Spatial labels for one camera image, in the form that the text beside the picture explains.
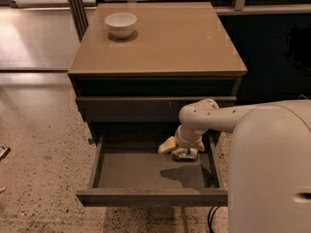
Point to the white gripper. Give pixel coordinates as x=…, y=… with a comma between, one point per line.
x=190, y=144

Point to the white ceramic bowl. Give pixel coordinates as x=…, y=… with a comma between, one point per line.
x=121, y=25

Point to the crushed 7up can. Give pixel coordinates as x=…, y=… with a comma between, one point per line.
x=181, y=154

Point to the brown drawer cabinet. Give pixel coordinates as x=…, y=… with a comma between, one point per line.
x=133, y=89

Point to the blue tape piece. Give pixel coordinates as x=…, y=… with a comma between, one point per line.
x=90, y=141

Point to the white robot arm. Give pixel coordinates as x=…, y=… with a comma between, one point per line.
x=269, y=163

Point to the metal object at left edge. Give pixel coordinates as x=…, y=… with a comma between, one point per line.
x=4, y=151

